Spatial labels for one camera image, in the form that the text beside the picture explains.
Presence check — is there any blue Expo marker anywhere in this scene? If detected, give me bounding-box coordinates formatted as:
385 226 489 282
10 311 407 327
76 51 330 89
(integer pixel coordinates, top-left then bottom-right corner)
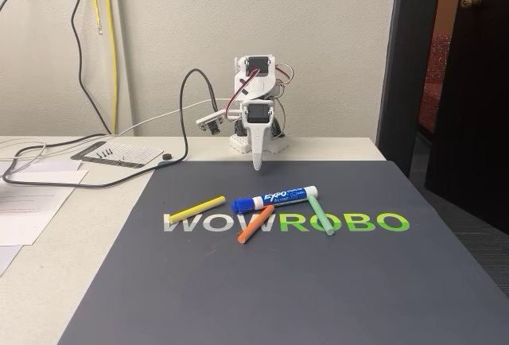
231 184 320 213

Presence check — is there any orange chalk stick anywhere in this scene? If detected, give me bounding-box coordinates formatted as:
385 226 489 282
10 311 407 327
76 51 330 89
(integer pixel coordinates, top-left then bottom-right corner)
236 204 275 245

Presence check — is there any yellow chalk stick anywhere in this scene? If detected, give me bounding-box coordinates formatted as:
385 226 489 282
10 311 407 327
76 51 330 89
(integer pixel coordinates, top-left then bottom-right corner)
168 196 226 225

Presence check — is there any green chalk stick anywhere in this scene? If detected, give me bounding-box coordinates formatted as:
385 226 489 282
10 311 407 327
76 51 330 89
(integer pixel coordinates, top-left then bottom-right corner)
308 196 336 237

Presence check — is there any grey white screw mat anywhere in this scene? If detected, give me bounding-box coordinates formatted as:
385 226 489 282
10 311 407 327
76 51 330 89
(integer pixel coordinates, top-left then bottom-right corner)
70 141 165 169

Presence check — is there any grey WOWROBO mat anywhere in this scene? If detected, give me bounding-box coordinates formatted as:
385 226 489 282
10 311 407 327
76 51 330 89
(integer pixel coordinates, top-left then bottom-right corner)
57 160 508 345

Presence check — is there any white paper sheet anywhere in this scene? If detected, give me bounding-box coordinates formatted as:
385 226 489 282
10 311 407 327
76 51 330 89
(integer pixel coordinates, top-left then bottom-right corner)
0 161 84 173
0 169 90 191

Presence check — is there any dark wooden door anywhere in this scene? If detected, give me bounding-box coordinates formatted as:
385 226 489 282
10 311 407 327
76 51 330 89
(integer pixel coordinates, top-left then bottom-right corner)
423 0 509 237

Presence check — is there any printed text paper sheet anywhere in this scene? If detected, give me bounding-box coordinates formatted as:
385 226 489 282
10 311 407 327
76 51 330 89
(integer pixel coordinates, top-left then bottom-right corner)
0 186 76 247

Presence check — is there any pale grey paper sheet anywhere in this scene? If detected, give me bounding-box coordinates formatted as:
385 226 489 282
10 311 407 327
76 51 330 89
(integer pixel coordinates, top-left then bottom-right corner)
0 244 21 277

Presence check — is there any white wrist camera board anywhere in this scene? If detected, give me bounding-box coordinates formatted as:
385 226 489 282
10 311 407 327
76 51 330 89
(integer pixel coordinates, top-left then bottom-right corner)
195 109 230 136

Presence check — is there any thick black camera cable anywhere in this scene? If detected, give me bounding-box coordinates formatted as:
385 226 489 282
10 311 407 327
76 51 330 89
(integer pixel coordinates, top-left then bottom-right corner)
2 68 220 188

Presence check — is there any white cable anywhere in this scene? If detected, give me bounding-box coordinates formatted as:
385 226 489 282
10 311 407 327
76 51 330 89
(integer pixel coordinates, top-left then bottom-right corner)
0 99 231 171

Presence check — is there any long yellow cable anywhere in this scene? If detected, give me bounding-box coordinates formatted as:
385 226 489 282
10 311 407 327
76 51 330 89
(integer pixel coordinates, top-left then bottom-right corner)
103 0 119 134

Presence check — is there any dark grey door frame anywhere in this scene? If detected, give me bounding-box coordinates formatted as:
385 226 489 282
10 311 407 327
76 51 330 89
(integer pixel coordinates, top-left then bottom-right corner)
375 0 445 179

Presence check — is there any thin black wall cable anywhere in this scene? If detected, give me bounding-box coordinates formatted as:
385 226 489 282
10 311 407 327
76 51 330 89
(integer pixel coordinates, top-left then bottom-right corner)
70 0 112 135

